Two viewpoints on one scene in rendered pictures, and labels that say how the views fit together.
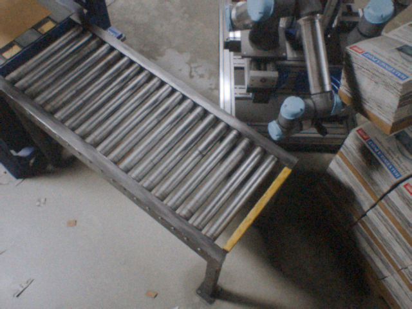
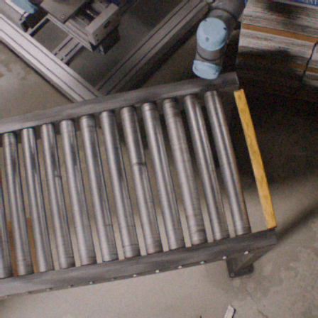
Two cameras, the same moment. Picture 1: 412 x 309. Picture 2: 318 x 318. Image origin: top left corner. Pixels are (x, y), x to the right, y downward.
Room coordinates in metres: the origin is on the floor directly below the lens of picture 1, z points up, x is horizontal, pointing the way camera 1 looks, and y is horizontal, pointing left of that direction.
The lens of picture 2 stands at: (0.40, 0.26, 2.29)
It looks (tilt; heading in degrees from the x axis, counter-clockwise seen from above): 73 degrees down; 323
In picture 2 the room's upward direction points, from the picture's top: 8 degrees counter-clockwise
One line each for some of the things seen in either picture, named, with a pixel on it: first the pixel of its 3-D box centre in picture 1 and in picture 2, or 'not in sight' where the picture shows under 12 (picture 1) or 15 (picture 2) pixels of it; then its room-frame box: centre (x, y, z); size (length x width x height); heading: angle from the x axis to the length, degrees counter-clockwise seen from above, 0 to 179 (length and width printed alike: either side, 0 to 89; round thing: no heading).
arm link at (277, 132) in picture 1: (284, 127); (209, 57); (0.82, -0.28, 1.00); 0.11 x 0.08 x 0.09; 119
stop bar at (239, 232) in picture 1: (259, 207); (255, 157); (0.56, -0.21, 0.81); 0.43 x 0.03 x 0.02; 146
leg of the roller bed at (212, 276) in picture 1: (212, 277); (248, 255); (0.38, -0.06, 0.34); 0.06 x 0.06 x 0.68; 56
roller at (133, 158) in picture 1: (158, 134); (77, 192); (0.88, 0.23, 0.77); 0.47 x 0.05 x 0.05; 146
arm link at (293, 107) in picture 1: (295, 111); (214, 34); (0.83, -0.29, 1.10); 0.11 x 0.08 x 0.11; 108
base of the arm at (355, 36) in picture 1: (365, 35); not in sight; (1.48, -0.71, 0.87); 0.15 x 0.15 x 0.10
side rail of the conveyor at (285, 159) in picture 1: (174, 89); (31, 126); (1.16, 0.19, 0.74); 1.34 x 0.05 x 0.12; 56
